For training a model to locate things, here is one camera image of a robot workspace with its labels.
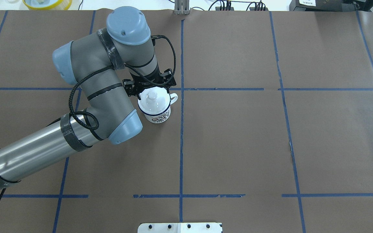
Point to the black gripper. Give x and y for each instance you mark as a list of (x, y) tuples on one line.
[(148, 82)]

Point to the white enamel mug lid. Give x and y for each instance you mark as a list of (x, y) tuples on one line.
[(154, 101)]

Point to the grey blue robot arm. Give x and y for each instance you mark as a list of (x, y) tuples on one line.
[(105, 69)]

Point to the white enamel mug blue rim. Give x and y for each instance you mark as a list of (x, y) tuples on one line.
[(165, 115)]

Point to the yellow round container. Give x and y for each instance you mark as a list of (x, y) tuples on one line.
[(48, 4)]

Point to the black equipment box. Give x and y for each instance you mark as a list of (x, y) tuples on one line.
[(330, 5)]

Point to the grey metal clamp bracket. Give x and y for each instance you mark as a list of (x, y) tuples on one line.
[(181, 7)]

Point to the black cable plugs left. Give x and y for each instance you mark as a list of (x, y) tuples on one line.
[(221, 5)]

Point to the black cable plugs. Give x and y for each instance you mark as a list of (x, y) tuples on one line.
[(221, 5), (256, 6)]

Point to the black cable plugs right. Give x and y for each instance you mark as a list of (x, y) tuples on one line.
[(256, 6)]

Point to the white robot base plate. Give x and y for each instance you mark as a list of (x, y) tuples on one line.
[(191, 227)]

